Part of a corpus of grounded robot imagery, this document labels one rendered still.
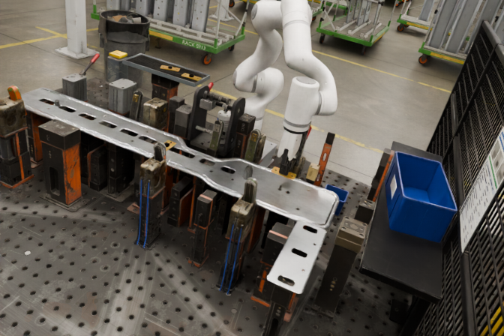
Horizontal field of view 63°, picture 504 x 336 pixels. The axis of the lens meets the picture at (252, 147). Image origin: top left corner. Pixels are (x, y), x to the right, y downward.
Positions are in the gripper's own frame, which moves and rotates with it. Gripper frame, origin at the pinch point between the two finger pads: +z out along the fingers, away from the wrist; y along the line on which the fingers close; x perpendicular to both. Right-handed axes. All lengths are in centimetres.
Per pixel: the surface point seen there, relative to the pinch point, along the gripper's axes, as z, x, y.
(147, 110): 4, -64, -12
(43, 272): 39, -60, 49
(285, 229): 11.4, 8.1, 16.8
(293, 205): 9.4, 6.8, 5.7
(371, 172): 111, 31, -221
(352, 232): 3.6, 27.3, 16.1
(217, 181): 9.3, -20.1, 9.0
